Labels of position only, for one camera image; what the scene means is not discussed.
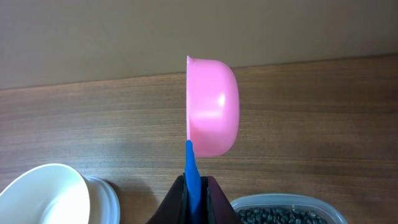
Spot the cream white bowl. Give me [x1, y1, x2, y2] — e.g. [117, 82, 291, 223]
[1, 164, 90, 224]

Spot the white digital kitchen scale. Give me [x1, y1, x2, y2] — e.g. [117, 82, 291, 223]
[84, 176, 121, 224]

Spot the pink scoop blue handle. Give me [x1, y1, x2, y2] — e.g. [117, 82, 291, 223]
[184, 57, 239, 223]

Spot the clear container of black beans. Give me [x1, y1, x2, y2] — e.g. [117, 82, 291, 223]
[231, 194, 348, 224]

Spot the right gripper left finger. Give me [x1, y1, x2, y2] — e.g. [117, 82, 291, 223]
[146, 175, 188, 224]

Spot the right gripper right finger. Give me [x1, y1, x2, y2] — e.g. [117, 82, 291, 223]
[201, 176, 242, 224]

